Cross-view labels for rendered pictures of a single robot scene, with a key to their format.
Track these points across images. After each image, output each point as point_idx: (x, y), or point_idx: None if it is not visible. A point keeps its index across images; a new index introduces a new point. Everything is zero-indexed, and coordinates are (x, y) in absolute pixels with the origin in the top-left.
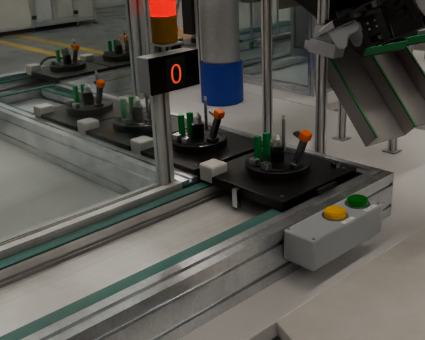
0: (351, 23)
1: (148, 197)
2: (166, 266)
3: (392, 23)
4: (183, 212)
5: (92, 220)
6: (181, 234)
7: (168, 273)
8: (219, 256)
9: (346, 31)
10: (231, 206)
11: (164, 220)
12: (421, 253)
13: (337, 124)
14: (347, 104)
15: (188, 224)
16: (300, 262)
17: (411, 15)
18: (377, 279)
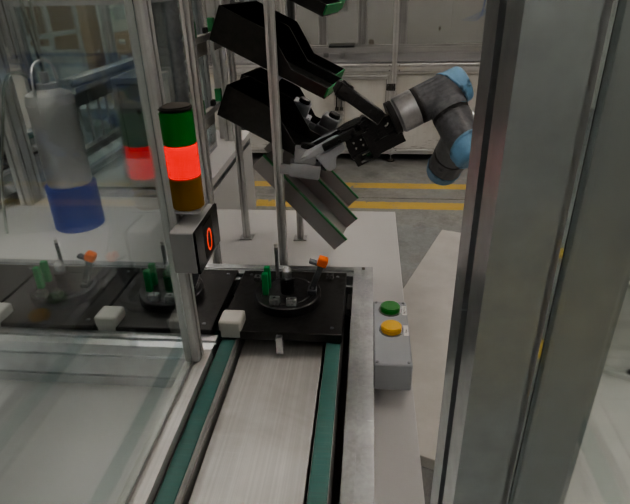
0: (338, 145)
1: (198, 385)
2: (327, 462)
3: (377, 141)
4: (232, 382)
5: (172, 447)
6: (265, 410)
7: (352, 471)
8: (366, 423)
9: (334, 153)
10: (268, 353)
11: (226, 400)
12: (431, 330)
13: (242, 225)
14: (308, 215)
15: (257, 395)
16: (395, 386)
17: (393, 131)
18: (433, 369)
